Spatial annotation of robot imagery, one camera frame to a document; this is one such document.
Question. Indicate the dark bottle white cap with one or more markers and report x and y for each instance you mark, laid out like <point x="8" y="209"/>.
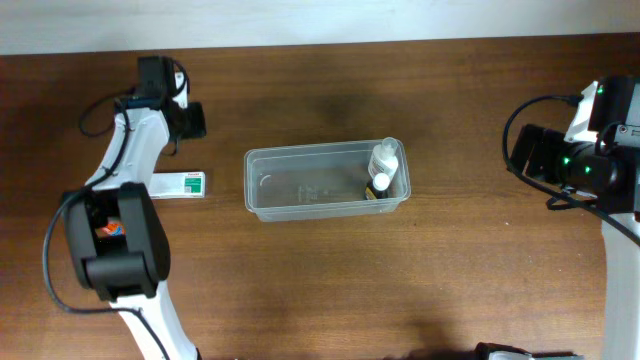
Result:
<point x="377" y="187"/>

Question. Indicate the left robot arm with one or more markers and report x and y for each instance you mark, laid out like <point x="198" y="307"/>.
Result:
<point x="117" y="243"/>

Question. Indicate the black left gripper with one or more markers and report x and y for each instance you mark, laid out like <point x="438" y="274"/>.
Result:
<point x="151" y="70"/>

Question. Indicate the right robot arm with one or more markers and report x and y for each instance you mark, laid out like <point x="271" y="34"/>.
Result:
<point x="615" y="116"/>

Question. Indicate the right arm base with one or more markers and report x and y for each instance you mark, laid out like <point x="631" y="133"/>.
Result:
<point x="493" y="351"/>

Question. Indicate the orange tube white cap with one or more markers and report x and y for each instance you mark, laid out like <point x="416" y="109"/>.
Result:
<point x="111" y="229"/>

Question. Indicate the clear plastic container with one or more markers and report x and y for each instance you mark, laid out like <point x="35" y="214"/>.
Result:
<point x="319" y="181"/>

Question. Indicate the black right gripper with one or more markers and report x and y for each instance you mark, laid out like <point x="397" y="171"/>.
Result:
<point x="526" y="150"/>

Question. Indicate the white plastic bottle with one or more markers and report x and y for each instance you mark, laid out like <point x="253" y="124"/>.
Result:
<point x="384" y="159"/>

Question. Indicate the white green medicine box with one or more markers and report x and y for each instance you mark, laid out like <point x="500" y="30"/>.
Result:
<point x="181" y="185"/>

